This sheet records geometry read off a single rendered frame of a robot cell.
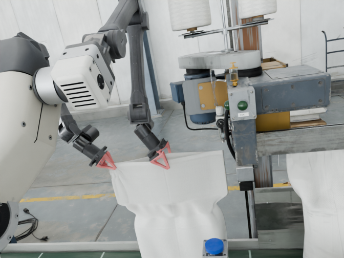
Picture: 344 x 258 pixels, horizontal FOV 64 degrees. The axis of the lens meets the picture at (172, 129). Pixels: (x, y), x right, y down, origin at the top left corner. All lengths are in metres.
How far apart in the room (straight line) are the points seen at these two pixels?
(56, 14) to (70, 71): 6.41
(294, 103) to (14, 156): 0.76
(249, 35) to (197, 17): 0.32
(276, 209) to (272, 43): 4.88
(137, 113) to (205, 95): 0.35
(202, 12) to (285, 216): 1.04
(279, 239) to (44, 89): 1.34
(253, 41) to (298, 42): 4.88
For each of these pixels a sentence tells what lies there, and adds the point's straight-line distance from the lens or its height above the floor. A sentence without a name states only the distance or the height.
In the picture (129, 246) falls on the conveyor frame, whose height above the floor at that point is 0.40.
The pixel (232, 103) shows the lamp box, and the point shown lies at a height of 1.30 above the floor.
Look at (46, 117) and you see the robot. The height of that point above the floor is 1.37.
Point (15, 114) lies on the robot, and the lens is 0.67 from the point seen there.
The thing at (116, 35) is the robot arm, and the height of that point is 1.54.
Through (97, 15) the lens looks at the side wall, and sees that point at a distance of 6.58.
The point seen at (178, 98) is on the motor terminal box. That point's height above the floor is 1.24.
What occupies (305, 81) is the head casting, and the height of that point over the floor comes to 1.32.
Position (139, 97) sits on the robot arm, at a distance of 1.07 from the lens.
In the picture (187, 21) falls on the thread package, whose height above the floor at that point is 1.55.
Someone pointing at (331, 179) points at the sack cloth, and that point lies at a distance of 1.20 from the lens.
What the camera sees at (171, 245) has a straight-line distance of 1.26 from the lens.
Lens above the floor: 1.50
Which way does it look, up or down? 18 degrees down
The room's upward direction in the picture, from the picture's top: 10 degrees counter-clockwise
